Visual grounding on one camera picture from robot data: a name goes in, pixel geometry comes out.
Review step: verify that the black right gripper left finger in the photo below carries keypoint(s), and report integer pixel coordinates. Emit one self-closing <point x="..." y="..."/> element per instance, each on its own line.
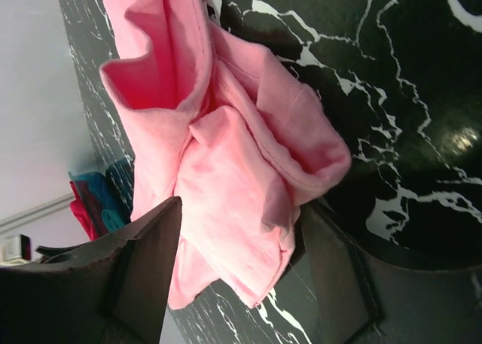
<point x="112" y="290"/>

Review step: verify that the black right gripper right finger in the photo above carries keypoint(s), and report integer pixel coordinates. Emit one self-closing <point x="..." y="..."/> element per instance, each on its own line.
<point x="370" y="290"/>

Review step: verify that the pink t shirt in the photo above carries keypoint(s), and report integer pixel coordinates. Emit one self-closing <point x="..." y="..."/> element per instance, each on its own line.
<point x="221" y="123"/>

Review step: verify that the teal blue t shirt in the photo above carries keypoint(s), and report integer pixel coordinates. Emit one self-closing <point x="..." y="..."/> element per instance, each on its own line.
<point x="105" y="209"/>

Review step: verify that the magenta t shirt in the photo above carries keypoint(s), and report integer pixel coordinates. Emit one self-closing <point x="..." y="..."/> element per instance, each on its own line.
<point x="79" y="210"/>

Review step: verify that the left aluminium corner post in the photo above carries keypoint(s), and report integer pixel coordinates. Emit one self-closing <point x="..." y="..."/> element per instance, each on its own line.
<point x="35" y="213"/>

